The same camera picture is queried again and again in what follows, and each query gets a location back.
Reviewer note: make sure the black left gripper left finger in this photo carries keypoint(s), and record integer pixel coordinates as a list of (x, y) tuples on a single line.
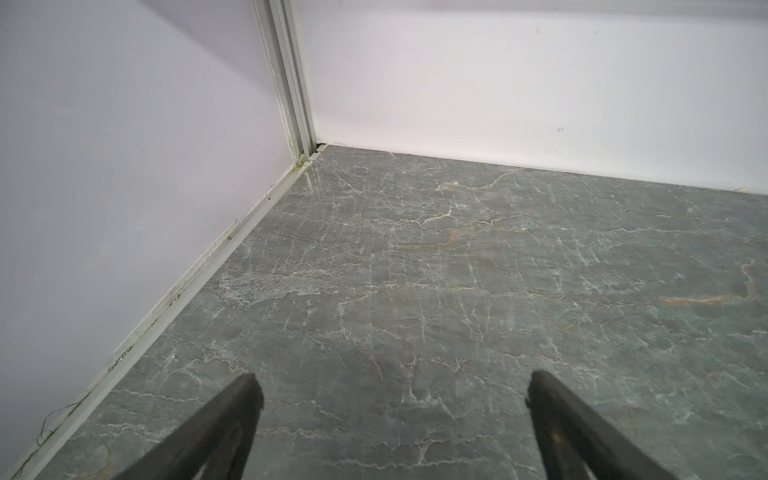
[(214, 443)]

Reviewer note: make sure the aluminium frame profile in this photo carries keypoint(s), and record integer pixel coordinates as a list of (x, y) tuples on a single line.
[(137, 139)]

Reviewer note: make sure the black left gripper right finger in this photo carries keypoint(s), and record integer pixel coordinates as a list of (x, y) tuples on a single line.
[(575, 442)]

